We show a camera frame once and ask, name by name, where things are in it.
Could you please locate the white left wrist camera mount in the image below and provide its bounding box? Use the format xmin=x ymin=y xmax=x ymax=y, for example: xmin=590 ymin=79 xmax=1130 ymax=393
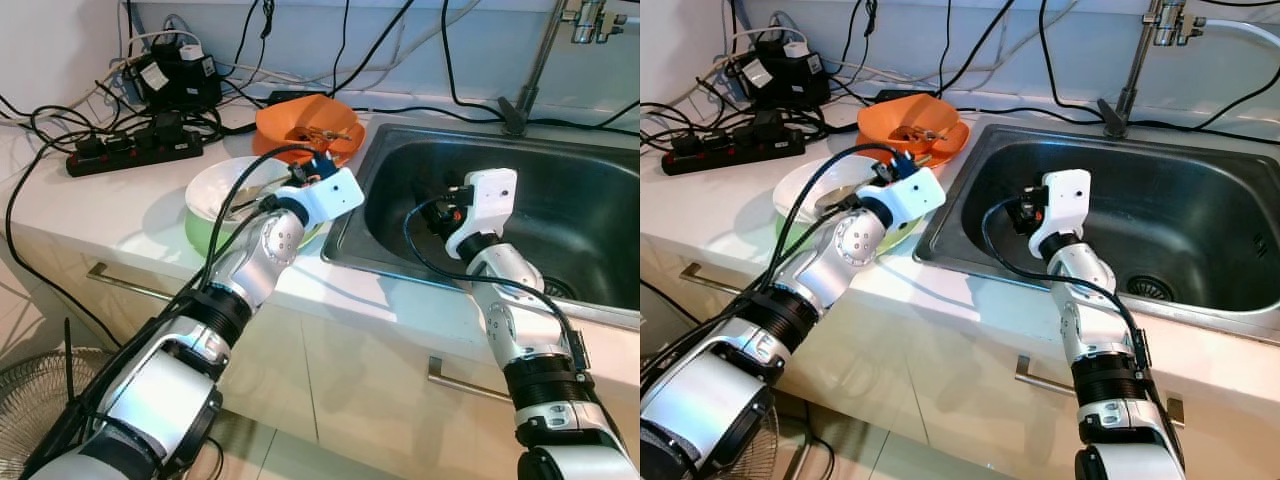
xmin=290 ymin=168 xmax=365 ymax=231
xmin=878 ymin=168 xmax=948 ymax=233

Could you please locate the white water hose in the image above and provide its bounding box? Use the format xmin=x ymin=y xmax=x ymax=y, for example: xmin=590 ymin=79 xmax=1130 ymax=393
xmin=1200 ymin=17 xmax=1280 ymax=49

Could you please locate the orange plastic bowl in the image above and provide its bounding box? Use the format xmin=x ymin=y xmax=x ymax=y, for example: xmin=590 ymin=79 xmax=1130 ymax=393
xmin=255 ymin=93 xmax=359 ymax=161
xmin=857 ymin=95 xmax=961 ymax=161

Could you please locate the white bowl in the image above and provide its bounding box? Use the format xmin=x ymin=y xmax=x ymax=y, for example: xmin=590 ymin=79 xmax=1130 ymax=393
xmin=773 ymin=155 xmax=891 ymax=226
xmin=185 ymin=155 xmax=306 ymax=226

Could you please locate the light green plate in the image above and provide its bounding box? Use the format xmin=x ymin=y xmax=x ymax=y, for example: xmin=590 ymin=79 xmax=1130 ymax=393
xmin=183 ymin=205 xmax=331 ymax=259
xmin=775 ymin=205 xmax=926 ymax=256

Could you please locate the black power cable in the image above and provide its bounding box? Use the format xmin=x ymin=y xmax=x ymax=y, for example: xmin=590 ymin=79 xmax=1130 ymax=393
xmin=1036 ymin=0 xmax=1280 ymax=131
xmin=438 ymin=0 xmax=641 ymax=131

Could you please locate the black power adapter box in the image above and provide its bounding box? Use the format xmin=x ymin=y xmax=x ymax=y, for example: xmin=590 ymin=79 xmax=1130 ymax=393
xmin=735 ymin=38 xmax=831 ymax=109
xmin=128 ymin=38 xmax=223 ymax=111

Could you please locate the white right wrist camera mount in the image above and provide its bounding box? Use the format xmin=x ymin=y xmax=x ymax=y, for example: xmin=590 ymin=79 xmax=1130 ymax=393
xmin=447 ymin=168 xmax=519 ymax=261
xmin=1030 ymin=170 xmax=1093 ymax=259

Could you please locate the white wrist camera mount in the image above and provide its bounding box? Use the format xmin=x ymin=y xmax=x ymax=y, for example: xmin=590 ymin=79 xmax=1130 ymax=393
xmin=447 ymin=168 xmax=519 ymax=261
xmin=878 ymin=168 xmax=948 ymax=233
xmin=290 ymin=168 xmax=365 ymax=231
xmin=1030 ymin=170 xmax=1093 ymax=259

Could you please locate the stainless steel kitchen sink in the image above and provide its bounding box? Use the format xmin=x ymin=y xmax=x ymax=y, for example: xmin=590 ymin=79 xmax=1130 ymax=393
xmin=912 ymin=122 xmax=1280 ymax=346
xmin=320 ymin=112 xmax=641 ymax=331

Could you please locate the metal sink faucet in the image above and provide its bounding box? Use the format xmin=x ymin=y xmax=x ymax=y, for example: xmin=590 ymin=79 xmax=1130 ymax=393
xmin=1095 ymin=0 xmax=1206 ymax=139
xmin=498 ymin=0 xmax=626 ymax=136

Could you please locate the grey metal floor fan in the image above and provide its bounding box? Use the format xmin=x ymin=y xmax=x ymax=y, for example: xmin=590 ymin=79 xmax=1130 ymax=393
xmin=0 ymin=347 xmax=233 ymax=480
xmin=740 ymin=400 xmax=813 ymax=480

